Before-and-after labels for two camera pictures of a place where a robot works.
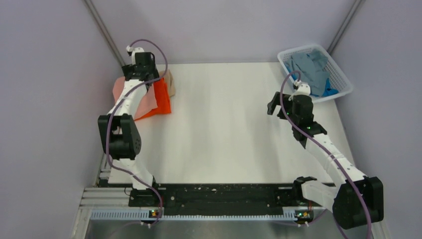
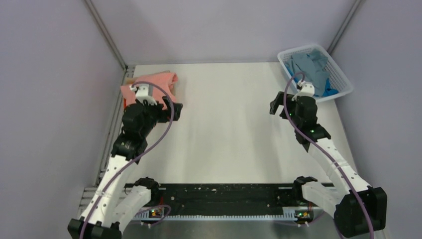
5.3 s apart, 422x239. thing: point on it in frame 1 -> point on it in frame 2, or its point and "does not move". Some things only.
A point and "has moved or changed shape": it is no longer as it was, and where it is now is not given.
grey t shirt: [310, 68] does not move
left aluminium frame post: [102, 26] does not move
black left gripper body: [154, 71] -> [154, 114]
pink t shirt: [148, 103] has moved or changed shape
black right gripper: [272, 105] does not move
